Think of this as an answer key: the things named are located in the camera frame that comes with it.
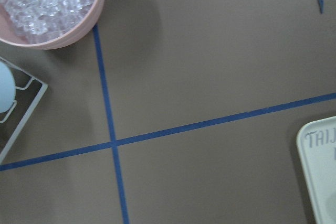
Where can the pink bowl of ice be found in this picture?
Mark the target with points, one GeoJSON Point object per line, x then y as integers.
{"type": "Point", "coordinates": [47, 24]}

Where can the white rectangular tray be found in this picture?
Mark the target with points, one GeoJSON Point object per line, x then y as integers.
{"type": "Point", "coordinates": [316, 147]}

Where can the blue cup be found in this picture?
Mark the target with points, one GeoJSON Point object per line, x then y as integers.
{"type": "Point", "coordinates": [8, 89]}

